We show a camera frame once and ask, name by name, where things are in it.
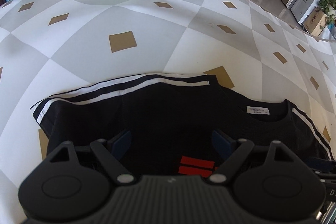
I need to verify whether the black jacket with white stripes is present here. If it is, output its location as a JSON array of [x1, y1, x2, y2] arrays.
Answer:
[[31, 74, 333, 177]]

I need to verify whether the checkered diamond tablecloth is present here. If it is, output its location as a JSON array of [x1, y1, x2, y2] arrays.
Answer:
[[1, 0, 335, 223]]

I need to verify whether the cardboard box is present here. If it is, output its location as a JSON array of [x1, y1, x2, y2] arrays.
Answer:
[[303, 8, 327, 37]]

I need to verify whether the green potted plant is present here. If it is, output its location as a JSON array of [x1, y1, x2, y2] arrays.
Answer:
[[318, 0, 335, 24]]

